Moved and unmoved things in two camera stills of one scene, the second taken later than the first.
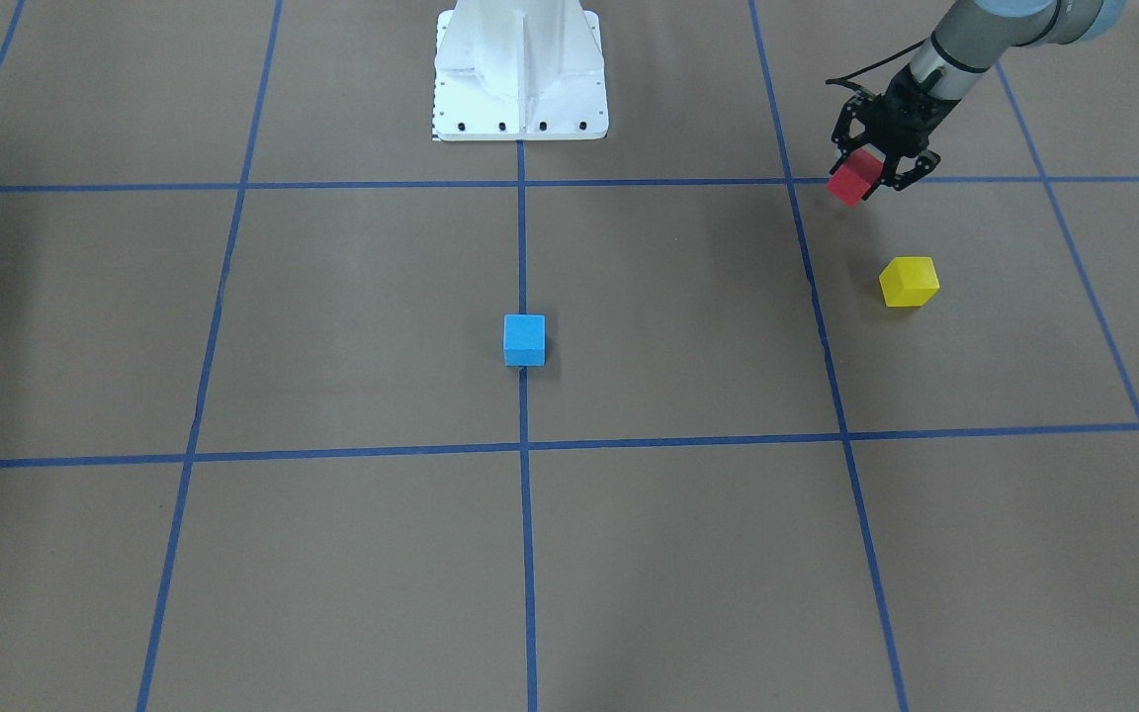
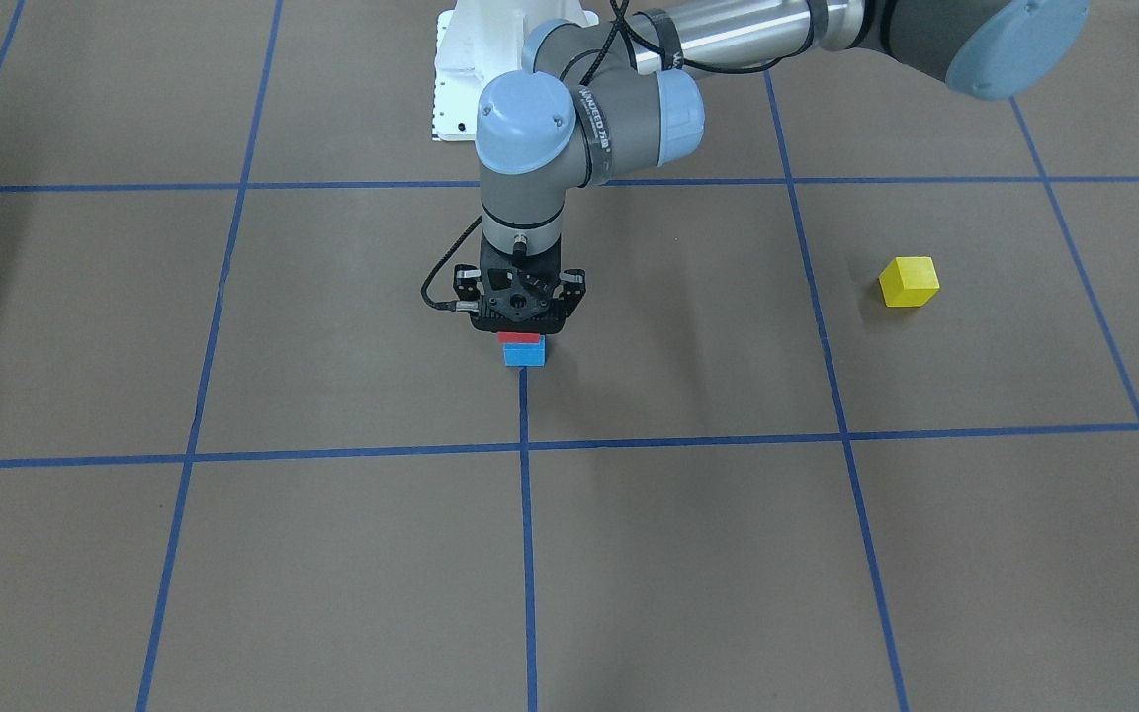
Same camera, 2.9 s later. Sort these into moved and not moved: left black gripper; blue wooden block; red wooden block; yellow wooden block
Moved: left black gripper; red wooden block
Not moved: yellow wooden block; blue wooden block
